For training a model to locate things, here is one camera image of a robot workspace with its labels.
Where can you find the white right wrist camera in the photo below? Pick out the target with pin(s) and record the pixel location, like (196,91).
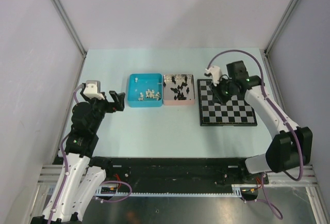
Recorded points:
(215,72)

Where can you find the blue plastic tray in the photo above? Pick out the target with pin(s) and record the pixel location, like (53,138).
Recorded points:
(145,81)

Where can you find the aluminium frame post left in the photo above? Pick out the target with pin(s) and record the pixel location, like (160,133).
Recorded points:
(69,26)

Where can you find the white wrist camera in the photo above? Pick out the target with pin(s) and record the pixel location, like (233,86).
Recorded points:
(215,72)
(92,89)

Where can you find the black chess pieces cluster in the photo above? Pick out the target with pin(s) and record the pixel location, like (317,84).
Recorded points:
(180,88)

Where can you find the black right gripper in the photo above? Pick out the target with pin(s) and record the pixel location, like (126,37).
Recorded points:
(217,98)

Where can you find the aluminium frame post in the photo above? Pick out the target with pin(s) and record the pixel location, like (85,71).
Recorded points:
(292,6)
(69,26)

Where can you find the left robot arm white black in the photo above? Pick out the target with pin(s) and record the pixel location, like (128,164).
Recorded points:
(81,173)

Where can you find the white chess pieces cluster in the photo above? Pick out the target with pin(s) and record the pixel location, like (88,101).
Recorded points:
(149,95)

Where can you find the pink plastic tray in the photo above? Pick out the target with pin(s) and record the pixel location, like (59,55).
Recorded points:
(168,94)

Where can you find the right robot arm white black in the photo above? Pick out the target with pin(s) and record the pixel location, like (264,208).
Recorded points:
(291,144)

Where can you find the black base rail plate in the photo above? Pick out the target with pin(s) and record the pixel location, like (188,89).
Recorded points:
(177,175)

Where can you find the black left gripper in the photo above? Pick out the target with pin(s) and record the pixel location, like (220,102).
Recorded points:
(118,105)

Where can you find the grey cable duct strip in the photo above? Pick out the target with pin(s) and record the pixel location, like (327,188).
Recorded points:
(233,192)

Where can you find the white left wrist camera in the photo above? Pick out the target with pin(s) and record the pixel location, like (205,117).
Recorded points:
(92,89)

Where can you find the black silver chessboard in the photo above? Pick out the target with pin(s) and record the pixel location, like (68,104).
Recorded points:
(234,113)

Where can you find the aluminium frame post right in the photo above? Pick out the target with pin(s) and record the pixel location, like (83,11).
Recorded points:
(292,6)

